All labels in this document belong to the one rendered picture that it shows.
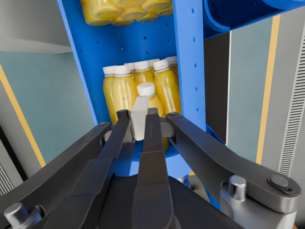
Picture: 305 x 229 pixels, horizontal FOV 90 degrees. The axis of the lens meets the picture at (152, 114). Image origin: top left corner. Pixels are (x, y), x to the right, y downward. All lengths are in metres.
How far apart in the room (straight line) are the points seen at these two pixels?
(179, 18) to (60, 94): 1.56
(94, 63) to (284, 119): 1.99
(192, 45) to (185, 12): 0.05
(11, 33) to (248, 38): 1.63
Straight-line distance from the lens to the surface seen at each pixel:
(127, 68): 0.38
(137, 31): 0.53
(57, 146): 2.00
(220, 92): 1.50
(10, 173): 2.24
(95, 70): 0.46
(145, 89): 0.33
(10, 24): 0.94
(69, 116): 1.78
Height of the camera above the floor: 1.48
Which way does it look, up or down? 70 degrees down
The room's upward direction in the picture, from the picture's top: 176 degrees clockwise
